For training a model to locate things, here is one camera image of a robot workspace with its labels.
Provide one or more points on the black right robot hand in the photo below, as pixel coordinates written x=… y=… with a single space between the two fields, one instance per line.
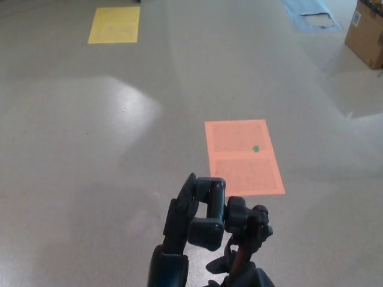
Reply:
x=263 y=278

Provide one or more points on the black telescopic phone stand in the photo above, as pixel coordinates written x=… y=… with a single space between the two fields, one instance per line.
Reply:
x=215 y=206

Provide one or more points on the small green sticker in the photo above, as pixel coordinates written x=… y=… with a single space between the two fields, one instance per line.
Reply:
x=255 y=149

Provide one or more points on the brown cardboard box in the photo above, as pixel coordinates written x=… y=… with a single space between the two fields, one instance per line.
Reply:
x=366 y=40

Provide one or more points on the blue plastic sheet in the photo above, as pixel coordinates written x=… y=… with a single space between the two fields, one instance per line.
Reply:
x=294 y=15

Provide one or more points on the yellow paper sheet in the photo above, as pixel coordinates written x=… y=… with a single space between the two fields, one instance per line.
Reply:
x=114 y=25

